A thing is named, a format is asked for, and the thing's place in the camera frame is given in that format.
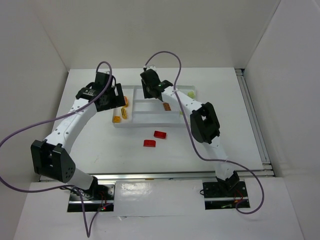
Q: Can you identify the yellow oval lego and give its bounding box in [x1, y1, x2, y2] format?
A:
[124, 96, 129, 108]

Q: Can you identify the orange lego plate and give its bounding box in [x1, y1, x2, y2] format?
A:
[120, 107, 128, 120]

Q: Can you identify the small orange square lego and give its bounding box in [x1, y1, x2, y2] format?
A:
[112, 115, 122, 124]

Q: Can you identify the brown lego plate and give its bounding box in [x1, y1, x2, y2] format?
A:
[163, 103, 171, 111]

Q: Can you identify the light green tall lego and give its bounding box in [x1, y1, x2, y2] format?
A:
[187, 91, 195, 99]

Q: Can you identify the red rectangular lego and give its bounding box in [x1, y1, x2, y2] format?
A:
[153, 130, 167, 139]

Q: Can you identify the red curved lego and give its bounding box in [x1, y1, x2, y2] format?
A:
[143, 139, 157, 148]

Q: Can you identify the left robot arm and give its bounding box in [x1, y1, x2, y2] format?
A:
[30, 71, 126, 198]

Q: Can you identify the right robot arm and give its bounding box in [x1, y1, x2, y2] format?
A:
[140, 66, 240, 193]

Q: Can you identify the white divided sorting tray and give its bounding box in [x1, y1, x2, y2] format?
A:
[111, 85, 185, 128]

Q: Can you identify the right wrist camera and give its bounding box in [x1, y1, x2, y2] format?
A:
[143, 64, 157, 72]

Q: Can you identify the front aluminium rail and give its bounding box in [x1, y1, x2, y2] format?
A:
[38, 169, 276, 183]

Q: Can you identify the aluminium rail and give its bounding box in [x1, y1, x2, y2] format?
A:
[38, 169, 276, 183]
[234, 68, 273, 172]

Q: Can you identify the right side aluminium rail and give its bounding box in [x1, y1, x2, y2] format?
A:
[234, 68, 273, 172]

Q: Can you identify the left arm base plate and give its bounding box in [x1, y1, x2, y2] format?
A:
[60, 183, 116, 213]

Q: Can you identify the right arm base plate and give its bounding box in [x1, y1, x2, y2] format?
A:
[199, 181, 250, 210]

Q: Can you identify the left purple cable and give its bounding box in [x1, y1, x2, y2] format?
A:
[0, 61, 113, 238]

